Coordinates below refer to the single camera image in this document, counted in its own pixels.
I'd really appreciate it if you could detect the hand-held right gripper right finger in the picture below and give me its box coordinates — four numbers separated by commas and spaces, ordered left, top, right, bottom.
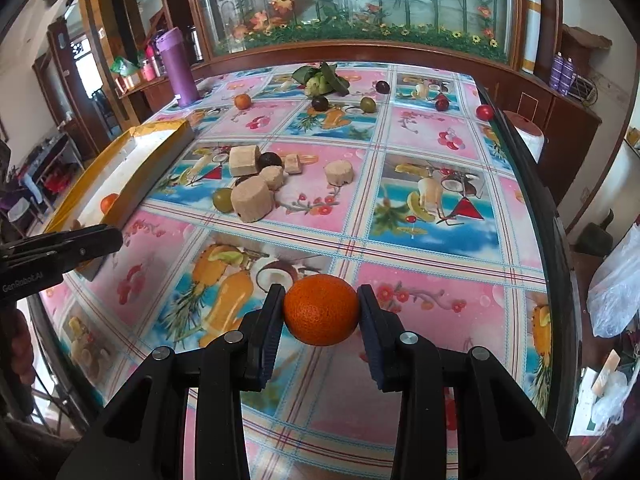
356, 284, 583, 480

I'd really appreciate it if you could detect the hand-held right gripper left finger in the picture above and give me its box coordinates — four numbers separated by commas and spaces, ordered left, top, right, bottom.
56, 284, 287, 480

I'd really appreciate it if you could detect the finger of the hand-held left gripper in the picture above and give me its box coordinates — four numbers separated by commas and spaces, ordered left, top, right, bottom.
42, 223, 124, 275

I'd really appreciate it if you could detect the white foam box yellow tape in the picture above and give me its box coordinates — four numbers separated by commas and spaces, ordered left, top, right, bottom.
42, 120, 195, 283

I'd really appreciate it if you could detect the large round tan cake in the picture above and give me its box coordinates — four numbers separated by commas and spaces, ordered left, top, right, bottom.
231, 176, 278, 223

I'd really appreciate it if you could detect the fruit print tablecloth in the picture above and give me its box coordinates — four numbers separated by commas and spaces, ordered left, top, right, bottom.
30, 62, 561, 480

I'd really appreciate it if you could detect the square tan cake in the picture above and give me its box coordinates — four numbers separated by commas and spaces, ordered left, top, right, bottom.
228, 145, 262, 177

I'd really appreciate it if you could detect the green bag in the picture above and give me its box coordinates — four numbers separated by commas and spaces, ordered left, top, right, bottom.
110, 55, 138, 78

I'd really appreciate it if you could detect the purple thermos bottle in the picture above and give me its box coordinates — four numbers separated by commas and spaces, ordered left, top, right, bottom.
159, 27, 201, 108

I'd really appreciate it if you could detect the black coffee pot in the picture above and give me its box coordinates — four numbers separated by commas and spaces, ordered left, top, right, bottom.
185, 25, 205, 63

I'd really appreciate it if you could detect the white plastic bag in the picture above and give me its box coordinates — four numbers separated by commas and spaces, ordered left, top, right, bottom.
586, 222, 640, 339

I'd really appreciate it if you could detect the leaf-wrapped green vegetable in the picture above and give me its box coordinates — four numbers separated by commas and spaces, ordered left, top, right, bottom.
291, 61, 351, 97

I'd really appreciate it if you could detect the white roll red top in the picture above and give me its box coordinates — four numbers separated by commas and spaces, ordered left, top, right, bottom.
502, 110, 545, 163

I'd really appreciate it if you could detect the bamboo flower glass panel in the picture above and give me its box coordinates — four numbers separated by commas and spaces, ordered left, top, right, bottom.
182, 0, 526, 68

